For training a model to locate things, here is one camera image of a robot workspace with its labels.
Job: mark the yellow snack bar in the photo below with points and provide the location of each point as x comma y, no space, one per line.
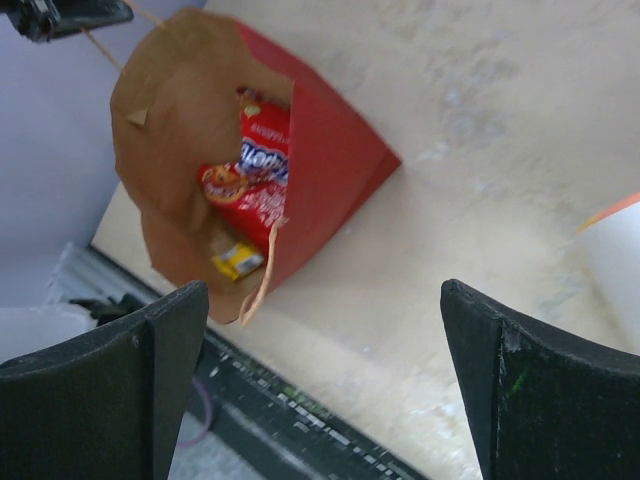
239,261

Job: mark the black aluminium frame rail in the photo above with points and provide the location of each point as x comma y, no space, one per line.
277,428

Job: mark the white cylindrical appliance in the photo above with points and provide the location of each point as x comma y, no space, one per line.
610,240

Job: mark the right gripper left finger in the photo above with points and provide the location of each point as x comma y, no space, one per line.
107,404

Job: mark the red cookie snack packet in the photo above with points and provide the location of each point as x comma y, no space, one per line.
249,193

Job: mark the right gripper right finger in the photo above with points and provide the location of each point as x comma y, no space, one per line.
541,403

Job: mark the red paper bag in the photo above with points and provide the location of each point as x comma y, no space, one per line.
174,108

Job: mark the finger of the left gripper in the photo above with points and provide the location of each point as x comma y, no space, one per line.
42,21

